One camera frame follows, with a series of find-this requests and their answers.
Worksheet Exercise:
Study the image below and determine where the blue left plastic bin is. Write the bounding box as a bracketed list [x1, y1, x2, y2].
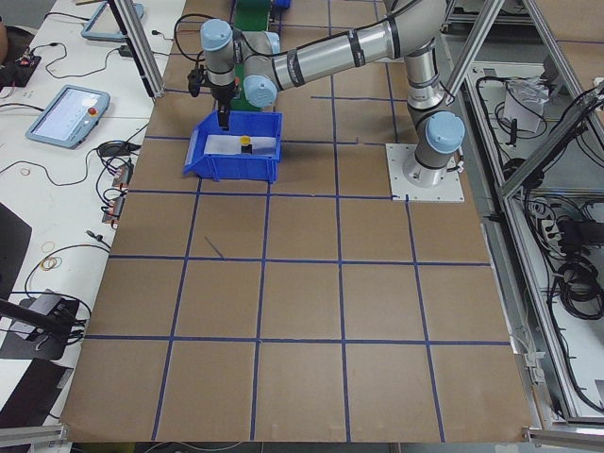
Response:
[183, 110, 282, 183]

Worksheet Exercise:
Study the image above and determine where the black power adapter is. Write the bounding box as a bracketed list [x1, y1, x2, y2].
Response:
[118, 45, 133, 58]

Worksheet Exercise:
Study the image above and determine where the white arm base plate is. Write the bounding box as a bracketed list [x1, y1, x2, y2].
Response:
[386, 143, 464, 203]

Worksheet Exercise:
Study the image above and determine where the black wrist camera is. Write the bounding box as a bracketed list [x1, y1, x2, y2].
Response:
[187, 67, 205, 97]

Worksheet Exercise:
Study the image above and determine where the yellow push button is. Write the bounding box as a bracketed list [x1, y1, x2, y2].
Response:
[240, 135, 253, 154]

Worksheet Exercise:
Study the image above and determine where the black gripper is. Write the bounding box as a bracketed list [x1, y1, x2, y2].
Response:
[212, 78, 236, 130]

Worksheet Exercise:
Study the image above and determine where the white foam bin liner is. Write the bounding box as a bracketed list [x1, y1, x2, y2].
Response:
[204, 134, 277, 156]

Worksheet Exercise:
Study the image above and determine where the near teach pendant tablet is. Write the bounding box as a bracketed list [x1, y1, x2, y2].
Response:
[25, 85, 110, 149]

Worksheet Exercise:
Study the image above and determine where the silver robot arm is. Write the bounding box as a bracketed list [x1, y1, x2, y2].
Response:
[188, 0, 465, 188]

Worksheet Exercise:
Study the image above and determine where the aluminium frame post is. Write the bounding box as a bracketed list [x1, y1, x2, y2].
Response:
[108, 0, 165, 99]

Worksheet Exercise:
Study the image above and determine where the teach pendant tablet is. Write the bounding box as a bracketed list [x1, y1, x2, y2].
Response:
[81, 1, 126, 43]
[25, 85, 110, 149]

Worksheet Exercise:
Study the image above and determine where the green conveyor belt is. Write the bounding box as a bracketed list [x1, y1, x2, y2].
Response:
[232, 0, 271, 111]

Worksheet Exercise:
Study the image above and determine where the far teach pendant tablet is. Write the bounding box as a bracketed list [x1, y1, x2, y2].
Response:
[81, 1, 126, 43]

